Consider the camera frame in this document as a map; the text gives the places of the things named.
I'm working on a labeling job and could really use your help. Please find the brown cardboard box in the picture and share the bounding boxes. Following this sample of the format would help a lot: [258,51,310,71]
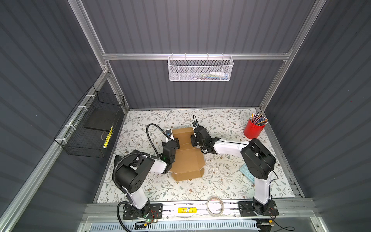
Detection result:
[170,127,205,181]

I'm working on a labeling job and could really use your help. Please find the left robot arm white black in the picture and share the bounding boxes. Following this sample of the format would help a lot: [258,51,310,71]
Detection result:
[112,130,180,210]

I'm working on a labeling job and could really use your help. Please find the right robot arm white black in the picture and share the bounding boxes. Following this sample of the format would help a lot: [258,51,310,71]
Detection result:
[191,121,276,206]

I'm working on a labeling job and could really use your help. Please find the red metal pencil cup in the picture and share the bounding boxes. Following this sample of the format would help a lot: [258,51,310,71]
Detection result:
[243,119,267,139]

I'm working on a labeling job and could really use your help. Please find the teal calculator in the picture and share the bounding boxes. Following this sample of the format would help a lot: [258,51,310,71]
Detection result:
[239,164,255,184]

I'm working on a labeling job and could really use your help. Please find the black stapler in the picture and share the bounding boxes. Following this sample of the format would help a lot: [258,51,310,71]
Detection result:
[114,155,122,166]

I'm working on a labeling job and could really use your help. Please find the bundle of coloured pencils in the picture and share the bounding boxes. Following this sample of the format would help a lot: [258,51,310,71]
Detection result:
[249,113,269,126]

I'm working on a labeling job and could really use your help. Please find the markers in white basket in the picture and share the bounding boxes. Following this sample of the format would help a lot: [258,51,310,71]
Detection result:
[192,72,230,81]

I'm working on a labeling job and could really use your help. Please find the yellow spirit level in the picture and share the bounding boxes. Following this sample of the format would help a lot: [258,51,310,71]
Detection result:
[178,207,197,214]

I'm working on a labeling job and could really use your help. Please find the yellow striped tool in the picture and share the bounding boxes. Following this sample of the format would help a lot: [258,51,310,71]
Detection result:
[103,126,114,149]

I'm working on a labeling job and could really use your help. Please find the black foam pad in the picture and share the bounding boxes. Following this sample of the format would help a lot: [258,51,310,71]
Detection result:
[84,109,116,132]

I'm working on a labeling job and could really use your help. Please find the clear tape roll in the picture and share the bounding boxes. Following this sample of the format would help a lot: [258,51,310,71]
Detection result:
[206,196,225,217]

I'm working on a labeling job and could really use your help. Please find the black corrugated cable hose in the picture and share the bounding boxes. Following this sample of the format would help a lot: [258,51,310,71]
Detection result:
[112,123,169,232]

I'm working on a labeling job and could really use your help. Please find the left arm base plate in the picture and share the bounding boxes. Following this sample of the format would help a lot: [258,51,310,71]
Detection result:
[122,203,163,220]

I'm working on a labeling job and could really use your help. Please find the white wire mesh basket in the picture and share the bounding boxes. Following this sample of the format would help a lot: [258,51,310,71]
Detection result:
[167,55,234,82]

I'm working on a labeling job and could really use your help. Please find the black wire mesh basket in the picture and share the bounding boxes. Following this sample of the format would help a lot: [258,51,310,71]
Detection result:
[55,87,125,158]

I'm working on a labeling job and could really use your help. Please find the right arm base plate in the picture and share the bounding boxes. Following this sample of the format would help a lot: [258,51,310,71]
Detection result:
[237,198,279,217]

